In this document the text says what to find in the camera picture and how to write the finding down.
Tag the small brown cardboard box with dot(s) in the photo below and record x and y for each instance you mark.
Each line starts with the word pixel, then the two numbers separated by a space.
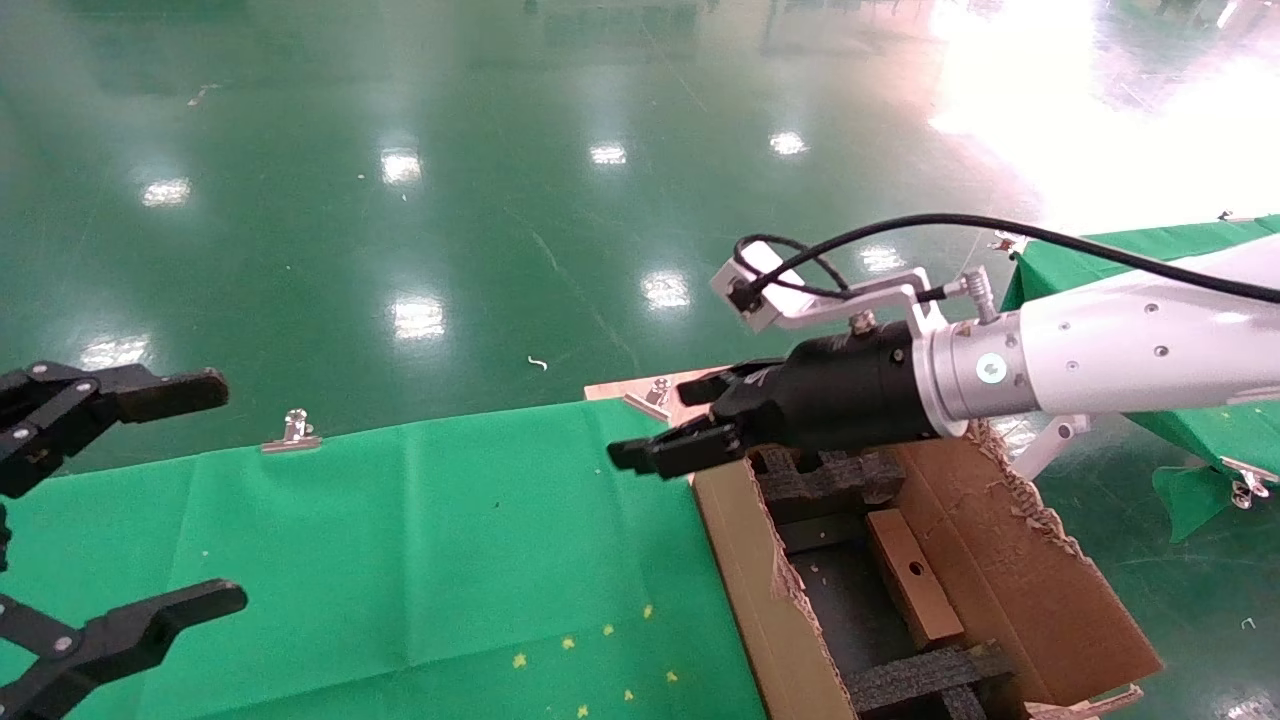
pixel 915 580

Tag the black foam insert block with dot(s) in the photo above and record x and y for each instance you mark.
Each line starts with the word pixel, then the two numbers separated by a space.
pixel 830 480

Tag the large open cardboard carton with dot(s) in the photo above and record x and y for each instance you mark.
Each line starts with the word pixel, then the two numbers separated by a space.
pixel 1010 570

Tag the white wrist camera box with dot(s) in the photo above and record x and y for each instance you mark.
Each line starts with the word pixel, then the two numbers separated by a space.
pixel 760 285

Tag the black foam insert bar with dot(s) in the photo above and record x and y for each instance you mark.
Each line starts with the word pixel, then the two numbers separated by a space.
pixel 920 680

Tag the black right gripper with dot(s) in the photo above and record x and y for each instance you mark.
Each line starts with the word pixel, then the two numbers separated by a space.
pixel 840 395

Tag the large green tablecloth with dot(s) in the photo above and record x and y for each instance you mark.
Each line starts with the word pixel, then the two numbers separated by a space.
pixel 350 560

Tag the white side table leg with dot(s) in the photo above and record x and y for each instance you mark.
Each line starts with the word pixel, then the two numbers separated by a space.
pixel 1050 445

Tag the silver camera mounting bracket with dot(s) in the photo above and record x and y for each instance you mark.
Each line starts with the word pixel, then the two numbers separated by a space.
pixel 880 295

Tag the green cloth on side table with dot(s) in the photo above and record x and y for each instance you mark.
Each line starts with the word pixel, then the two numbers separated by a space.
pixel 1200 470

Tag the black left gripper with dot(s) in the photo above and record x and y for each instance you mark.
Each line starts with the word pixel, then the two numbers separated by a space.
pixel 3 540

